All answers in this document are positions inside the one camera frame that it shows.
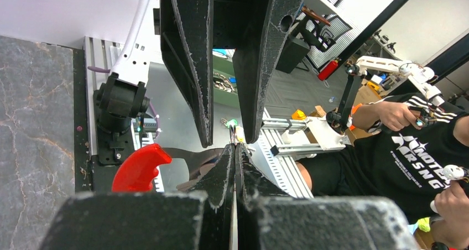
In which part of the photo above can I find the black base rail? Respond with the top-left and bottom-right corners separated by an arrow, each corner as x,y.
72,49 -> 117,194

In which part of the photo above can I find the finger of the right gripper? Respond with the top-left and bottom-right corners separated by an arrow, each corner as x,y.
233,0 -> 303,144
160,0 -> 213,148

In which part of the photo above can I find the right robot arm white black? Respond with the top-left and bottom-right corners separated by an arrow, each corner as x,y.
92,0 -> 303,165

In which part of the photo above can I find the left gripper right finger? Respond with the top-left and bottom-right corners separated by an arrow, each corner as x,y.
234,143 -> 291,249

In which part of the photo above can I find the green bin with keys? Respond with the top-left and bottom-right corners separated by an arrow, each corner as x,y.
212,55 -> 239,109

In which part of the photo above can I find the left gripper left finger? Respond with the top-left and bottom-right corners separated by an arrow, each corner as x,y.
176,144 -> 235,249

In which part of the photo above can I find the person in black shirt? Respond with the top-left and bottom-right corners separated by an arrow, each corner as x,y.
296,93 -> 468,249

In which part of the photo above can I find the red fire extinguisher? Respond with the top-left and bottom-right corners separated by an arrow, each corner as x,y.
317,58 -> 341,81

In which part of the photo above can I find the metal key holder red handle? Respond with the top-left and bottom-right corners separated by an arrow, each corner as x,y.
111,143 -> 226,194

